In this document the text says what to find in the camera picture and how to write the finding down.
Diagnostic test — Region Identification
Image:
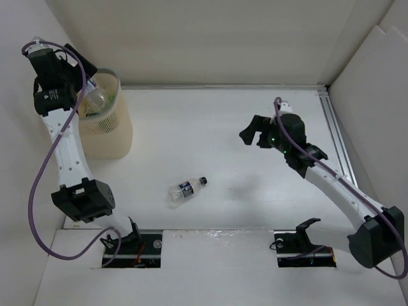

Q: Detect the orange blue label clear bottle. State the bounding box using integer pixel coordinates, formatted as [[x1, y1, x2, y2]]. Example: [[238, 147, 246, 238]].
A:
[[84, 78, 110, 117]]

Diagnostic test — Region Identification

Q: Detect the beige bin with grey rim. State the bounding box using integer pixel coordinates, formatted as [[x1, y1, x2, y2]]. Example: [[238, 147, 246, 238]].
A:
[[78, 68, 133, 159]]

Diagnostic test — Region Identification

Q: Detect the black cap small bottle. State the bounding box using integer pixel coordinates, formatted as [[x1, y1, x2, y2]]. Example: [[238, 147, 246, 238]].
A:
[[169, 177, 208, 203]]

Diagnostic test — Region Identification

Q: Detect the aluminium frame rail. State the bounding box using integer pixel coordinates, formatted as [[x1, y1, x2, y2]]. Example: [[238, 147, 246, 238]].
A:
[[120, 84, 393, 256]]

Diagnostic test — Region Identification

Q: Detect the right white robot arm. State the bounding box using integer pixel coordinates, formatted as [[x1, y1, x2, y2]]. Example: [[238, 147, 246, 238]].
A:
[[239, 113, 407, 268]]

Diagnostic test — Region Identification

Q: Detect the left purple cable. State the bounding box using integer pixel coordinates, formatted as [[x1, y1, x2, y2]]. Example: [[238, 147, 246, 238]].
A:
[[21, 41, 122, 259]]

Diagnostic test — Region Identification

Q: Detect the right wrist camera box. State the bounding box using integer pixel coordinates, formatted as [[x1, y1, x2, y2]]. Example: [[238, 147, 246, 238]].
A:
[[277, 101, 293, 115]]

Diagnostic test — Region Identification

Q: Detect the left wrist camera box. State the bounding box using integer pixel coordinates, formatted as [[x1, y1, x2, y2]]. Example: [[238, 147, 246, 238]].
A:
[[21, 36, 54, 59]]

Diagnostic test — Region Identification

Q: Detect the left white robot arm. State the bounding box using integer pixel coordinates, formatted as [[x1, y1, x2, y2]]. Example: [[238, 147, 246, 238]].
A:
[[22, 39, 142, 253]]

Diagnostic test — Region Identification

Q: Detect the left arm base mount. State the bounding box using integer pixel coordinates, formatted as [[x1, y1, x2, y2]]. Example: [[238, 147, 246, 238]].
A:
[[101, 231, 163, 268]]

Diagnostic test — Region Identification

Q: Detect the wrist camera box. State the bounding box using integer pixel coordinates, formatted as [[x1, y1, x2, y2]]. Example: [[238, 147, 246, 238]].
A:
[[277, 101, 293, 115], [21, 36, 54, 59]]

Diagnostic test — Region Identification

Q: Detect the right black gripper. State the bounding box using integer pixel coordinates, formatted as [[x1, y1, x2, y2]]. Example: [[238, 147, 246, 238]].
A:
[[238, 115, 290, 155]]

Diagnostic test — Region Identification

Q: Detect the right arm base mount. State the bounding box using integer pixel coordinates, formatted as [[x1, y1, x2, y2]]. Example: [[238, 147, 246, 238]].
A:
[[270, 217, 337, 268]]

